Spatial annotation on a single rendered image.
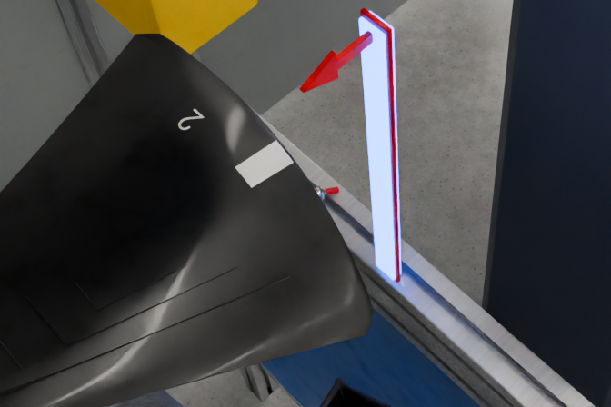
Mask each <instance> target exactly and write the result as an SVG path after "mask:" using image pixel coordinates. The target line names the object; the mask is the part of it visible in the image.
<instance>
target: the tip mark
mask: <svg viewBox="0 0 611 407"><path fill-rule="evenodd" d="M292 163H293V161H292V159H291V158H290V157H289V155H288V154H287V153H286V152H285V150H284V149H283V148H282V146H281V145H280V144H279V143H278V141H274V142H273V143H271V144H270V145H268V146H267V147H265V148H264V149H262V150H261V151H259V152H258V153H256V154H254V155H253V156H251V157H250V158H248V159H247V160H245V161H244V162H242V163H241V164H240V165H238V166H236V167H235V168H236V170H237V171H238V172H239V173H240V174H241V175H242V176H243V177H244V178H245V180H246V181H247V182H248V184H249V185H250V186H251V188H252V187H254V186H255V185H257V184H259V183H261V182H262V181H264V180H265V179H266V178H268V177H270V176H271V175H273V174H275V173H277V172H279V171H280V170H282V169H284V168H285V167H287V166H288V165H290V164H292Z"/></svg>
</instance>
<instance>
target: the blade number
mask: <svg viewBox="0 0 611 407"><path fill-rule="evenodd" d="M216 120H217V119H216V118H215V117H214V116H213V115H212V114H211V113H210V112H209V111H208V110H207V109H206V108H205V107H204V106H203V105H202V104H201V103H200V102H199V101H197V100H196V99H195V98H194V97H192V98H191V99H190V100H189V101H188V102H187V103H185V104H184V105H183V106H182V107H181V108H180V109H178V110H177V111H176V112H175V113H174V114H172V115H171V116H170V117H169V118H168V119H167V120H165V121H164V122H163V123H162V125H163V126H164V127H165V128H166V129H167V130H168V131H169V132H170V133H171V134H172V135H173V136H174V137H175V138H176V139H177V140H178V141H179V142H180V143H181V144H182V145H185V144H187V143H188V142H189V141H191V140H192V139H193V138H194V137H196V136H197V135H198V134H200V133H201V132H202V131H204V130H205V129H206V128H207V127H208V126H209V125H210V124H212V123H213V122H215V121H216Z"/></svg>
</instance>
